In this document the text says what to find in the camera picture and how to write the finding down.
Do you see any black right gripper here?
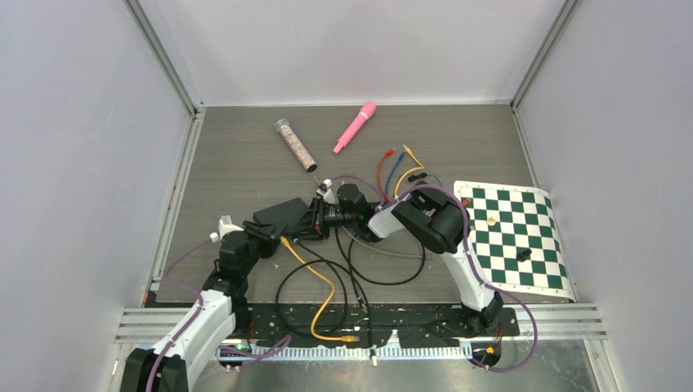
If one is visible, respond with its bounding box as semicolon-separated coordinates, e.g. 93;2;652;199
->
289;197;358;242

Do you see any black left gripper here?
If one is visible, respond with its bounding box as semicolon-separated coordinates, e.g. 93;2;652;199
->
241;222;286;277

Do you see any dark grey network switch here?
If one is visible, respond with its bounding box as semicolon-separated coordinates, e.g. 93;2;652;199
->
252;198;320;240

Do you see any black cable teal boot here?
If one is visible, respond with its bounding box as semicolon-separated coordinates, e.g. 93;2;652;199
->
292;227;427;315
275;257;378;367

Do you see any red ethernet cable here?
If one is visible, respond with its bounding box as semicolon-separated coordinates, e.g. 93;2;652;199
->
376;149;471;209

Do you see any blue ethernet cable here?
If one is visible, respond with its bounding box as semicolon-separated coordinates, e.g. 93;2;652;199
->
384;152;407;198

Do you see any black power adapter with cord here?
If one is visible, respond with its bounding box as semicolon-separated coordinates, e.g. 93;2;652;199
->
407;171;445;192

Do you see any yellow ethernet cable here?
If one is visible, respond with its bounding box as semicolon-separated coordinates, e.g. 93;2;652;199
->
392;144;426;198

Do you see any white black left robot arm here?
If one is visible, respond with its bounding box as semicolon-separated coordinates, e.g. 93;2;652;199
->
120;229;279;391

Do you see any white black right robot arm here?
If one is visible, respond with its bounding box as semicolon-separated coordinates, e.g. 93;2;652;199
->
243;181;503;336

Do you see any glitter tube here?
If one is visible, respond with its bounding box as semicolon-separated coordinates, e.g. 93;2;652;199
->
275;118;317;172

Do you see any pink marker pen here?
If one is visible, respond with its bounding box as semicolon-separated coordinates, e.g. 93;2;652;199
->
333;101;377;154

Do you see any green white checkerboard mat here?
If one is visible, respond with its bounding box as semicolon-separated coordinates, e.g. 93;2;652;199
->
454;180;576;301

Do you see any black chess piece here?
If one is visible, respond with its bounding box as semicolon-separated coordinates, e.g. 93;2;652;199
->
516;248;532;262

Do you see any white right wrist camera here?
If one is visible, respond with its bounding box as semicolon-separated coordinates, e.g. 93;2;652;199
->
315;179;337;204

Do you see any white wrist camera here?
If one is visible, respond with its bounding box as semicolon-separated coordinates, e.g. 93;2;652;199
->
209;215;244;243
315;179;337;204

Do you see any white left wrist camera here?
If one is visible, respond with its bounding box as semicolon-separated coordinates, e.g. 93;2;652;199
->
209;215;244;243

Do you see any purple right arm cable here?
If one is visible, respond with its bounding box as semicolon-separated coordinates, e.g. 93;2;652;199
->
324;174;539;374

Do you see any aluminium front rail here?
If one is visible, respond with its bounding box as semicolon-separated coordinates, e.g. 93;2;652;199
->
115;303;607;344

